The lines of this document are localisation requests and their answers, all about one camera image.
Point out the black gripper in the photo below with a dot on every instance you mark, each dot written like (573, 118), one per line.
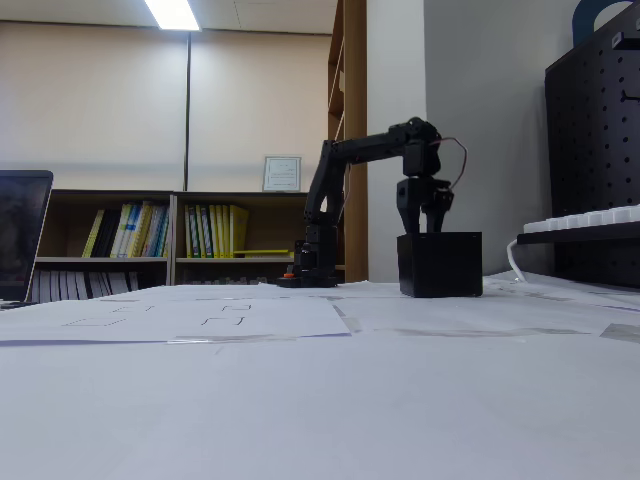
(416, 196)

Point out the black box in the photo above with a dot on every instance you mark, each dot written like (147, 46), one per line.
(440, 265)

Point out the clear tape strip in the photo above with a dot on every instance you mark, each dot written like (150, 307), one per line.
(622, 332)
(475, 331)
(350, 320)
(230, 339)

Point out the framed white certificate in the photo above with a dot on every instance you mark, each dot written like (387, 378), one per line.
(283, 174)

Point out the tall wooden bookshelf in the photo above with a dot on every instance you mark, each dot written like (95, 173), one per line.
(355, 75)

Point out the black pegboard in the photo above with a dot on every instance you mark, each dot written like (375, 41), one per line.
(590, 150)

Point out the wide yellow binder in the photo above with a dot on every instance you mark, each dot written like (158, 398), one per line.
(240, 230)

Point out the black pegboard hook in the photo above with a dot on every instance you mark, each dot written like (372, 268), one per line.
(631, 96)

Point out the blue rounded object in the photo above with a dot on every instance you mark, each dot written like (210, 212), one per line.
(582, 20)

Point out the paper sheet with drawn squares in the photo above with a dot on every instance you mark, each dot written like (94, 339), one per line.
(165, 320)

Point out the ceiling light panel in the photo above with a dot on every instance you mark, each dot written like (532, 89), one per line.
(172, 14)

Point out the yellow leaning book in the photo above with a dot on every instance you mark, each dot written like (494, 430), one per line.
(94, 234)

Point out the laptop screen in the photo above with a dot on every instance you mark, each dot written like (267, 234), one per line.
(20, 235)

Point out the black rail beside power strip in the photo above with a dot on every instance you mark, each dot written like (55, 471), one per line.
(575, 235)

